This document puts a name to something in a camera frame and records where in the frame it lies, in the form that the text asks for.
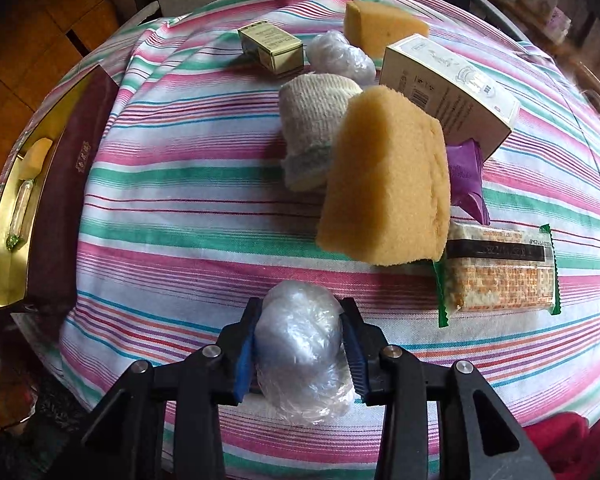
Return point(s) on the clear plastic ball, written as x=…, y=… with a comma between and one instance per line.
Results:
x=302, y=370

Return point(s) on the cracker packet green edges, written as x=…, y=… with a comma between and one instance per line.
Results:
x=485, y=269

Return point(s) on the green yellow small box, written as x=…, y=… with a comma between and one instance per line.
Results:
x=275, y=49

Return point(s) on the white plastic wrapped ball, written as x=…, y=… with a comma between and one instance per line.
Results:
x=332, y=53

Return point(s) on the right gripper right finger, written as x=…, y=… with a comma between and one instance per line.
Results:
x=479, y=438

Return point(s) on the yellow sponge cube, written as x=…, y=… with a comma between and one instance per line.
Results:
x=372, y=26

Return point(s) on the striped bed sheet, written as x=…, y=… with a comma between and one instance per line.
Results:
x=185, y=213

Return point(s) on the white cream carton box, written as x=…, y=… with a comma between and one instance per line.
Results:
x=468, y=103

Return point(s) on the wooden desk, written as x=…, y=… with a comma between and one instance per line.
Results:
x=574, y=48

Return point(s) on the gold maroon storage box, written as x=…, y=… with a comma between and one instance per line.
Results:
x=40, y=218

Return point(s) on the wooden wardrobe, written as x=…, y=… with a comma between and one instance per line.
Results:
x=40, y=41

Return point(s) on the beige knit sock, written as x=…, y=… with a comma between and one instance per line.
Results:
x=311, y=109

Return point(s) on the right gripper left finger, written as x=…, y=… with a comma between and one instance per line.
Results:
x=122, y=438

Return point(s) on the red garment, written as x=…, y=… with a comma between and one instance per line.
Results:
x=569, y=446

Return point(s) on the tall yellow sponge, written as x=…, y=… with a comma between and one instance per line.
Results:
x=388, y=194

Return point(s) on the purple packet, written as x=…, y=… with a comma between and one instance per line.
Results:
x=465, y=169

